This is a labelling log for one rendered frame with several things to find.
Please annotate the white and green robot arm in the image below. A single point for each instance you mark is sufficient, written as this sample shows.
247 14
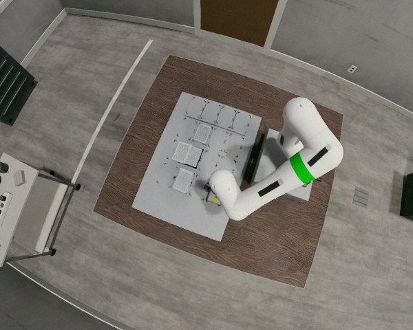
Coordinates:
313 154

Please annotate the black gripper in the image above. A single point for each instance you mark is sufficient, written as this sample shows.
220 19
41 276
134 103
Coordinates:
207 186

